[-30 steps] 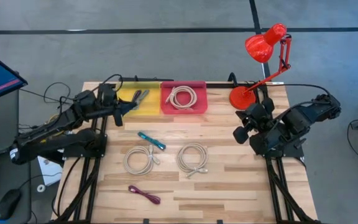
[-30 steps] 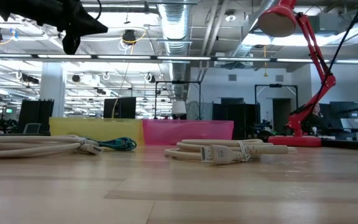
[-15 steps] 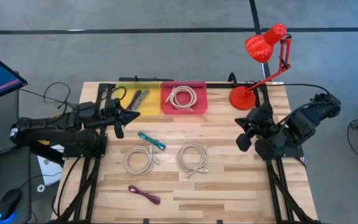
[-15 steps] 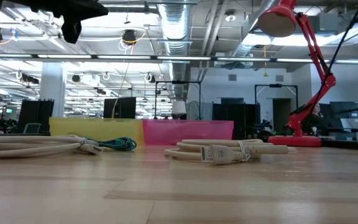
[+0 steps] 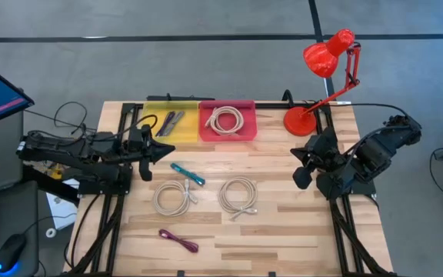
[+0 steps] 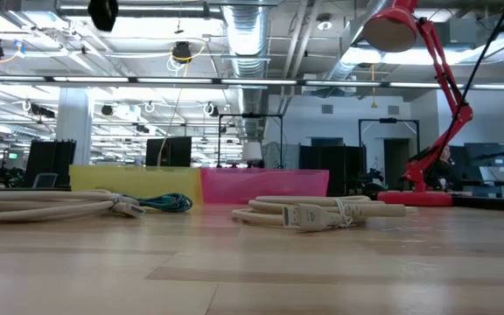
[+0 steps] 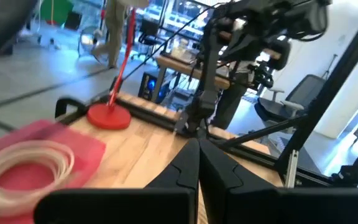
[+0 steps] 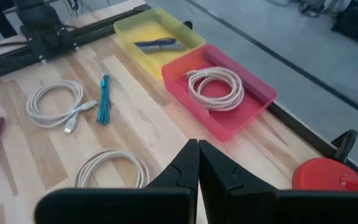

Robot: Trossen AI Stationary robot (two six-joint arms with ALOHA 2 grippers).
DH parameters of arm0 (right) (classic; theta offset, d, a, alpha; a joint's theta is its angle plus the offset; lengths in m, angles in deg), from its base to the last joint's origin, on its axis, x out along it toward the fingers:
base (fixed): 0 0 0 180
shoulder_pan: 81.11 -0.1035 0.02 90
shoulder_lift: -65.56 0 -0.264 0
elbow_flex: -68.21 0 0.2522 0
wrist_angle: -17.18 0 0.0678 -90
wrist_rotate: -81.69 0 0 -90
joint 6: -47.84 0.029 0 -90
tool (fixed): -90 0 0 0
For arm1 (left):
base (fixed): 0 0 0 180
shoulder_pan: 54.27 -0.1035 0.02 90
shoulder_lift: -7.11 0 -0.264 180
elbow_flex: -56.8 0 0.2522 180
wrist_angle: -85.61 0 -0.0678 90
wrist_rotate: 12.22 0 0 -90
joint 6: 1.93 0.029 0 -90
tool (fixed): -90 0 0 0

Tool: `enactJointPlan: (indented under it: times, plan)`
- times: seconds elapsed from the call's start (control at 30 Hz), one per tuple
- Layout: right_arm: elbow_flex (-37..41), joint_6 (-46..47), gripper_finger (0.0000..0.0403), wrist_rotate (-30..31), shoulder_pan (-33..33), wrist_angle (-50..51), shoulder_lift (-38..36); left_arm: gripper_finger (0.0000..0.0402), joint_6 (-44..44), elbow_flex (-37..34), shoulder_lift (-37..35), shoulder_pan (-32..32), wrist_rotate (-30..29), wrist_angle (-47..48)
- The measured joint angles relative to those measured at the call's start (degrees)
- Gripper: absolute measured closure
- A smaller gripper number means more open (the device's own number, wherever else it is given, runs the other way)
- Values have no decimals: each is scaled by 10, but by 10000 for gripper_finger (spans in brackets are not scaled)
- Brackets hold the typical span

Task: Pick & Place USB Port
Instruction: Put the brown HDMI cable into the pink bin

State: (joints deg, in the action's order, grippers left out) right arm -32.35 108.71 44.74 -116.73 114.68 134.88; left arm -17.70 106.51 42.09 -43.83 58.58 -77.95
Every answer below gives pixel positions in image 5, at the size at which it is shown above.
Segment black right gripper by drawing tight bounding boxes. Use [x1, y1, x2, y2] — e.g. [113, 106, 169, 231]
[290, 126, 340, 170]

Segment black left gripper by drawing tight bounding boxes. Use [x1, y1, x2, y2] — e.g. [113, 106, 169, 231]
[139, 128, 176, 157]

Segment blue braided cable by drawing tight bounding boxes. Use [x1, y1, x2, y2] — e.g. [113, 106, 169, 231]
[155, 110, 176, 138]

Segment teal braided cable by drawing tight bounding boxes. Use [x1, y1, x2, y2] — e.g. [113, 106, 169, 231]
[169, 162, 207, 187]

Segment white usb cable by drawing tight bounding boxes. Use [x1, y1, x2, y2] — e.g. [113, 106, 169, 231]
[152, 178, 199, 218]
[204, 105, 245, 137]
[218, 175, 259, 222]

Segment red desk lamp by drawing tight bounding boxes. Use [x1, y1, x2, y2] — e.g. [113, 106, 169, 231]
[282, 28, 362, 138]

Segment yellow plastic tray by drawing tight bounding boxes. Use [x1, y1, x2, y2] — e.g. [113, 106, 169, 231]
[141, 100, 200, 145]

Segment black flat bar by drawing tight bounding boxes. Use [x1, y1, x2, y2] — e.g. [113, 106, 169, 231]
[145, 93, 215, 102]

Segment pink plastic tray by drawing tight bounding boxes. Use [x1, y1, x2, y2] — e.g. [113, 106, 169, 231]
[198, 100, 258, 143]

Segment white paper sheet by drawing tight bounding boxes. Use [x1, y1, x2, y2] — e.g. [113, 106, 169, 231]
[45, 189, 79, 232]

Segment grey side desk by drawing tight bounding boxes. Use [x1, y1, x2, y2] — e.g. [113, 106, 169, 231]
[0, 110, 41, 277]

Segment black computer mouse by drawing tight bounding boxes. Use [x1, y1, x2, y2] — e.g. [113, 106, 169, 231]
[0, 232, 28, 275]

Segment black looped camera cable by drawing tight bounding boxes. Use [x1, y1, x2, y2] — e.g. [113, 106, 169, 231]
[123, 114, 159, 136]

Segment black arched bracket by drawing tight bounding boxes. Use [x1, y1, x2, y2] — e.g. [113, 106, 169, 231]
[280, 88, 296, 107]

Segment black aluminium table frame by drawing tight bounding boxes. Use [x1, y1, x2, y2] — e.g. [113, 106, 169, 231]
[65, 100, 398, 277]

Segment thin black cable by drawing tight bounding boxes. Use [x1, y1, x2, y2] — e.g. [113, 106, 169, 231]
[335, 101, 413, 120]

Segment purple braided cable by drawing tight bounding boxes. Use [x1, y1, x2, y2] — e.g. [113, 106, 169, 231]
[158, 228, 200, 254]

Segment black tangled arm cables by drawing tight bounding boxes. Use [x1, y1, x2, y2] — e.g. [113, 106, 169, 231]
[24, 100, 92, 138]

